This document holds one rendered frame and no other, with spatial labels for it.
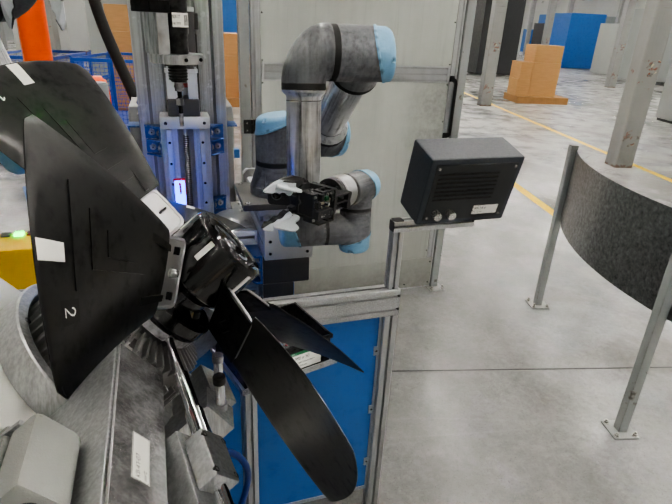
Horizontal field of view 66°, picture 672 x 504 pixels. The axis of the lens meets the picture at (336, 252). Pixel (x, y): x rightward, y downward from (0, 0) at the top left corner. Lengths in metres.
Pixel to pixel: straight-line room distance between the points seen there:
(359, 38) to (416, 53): 1.73
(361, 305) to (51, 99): 0.90
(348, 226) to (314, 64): 0.36
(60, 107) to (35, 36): 4.03
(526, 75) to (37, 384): 12.62
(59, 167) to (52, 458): 0.26
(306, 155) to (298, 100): 0.12
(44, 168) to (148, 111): 1.17
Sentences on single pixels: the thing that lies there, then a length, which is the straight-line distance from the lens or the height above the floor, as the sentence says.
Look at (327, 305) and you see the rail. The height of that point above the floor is 0.84.
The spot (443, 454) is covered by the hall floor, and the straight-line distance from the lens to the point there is 2.20.
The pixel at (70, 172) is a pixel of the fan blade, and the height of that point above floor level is 1.39.
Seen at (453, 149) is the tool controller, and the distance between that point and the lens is 1.33.
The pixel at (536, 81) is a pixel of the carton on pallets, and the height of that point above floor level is 0.47.
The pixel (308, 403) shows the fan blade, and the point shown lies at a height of 1.12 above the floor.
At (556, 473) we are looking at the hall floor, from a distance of 2.28.
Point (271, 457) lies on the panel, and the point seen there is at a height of 0.34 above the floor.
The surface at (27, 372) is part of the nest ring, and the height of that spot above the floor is 1.12.
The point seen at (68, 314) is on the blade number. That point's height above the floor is 1.29.
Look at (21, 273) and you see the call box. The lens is 1.23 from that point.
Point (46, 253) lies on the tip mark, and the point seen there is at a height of 1.34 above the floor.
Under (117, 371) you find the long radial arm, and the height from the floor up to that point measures 1.14.
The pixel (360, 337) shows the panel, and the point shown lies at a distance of 1.47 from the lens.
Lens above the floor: 1.51
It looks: 24 degrees down
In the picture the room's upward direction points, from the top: 3 degrees clockwise
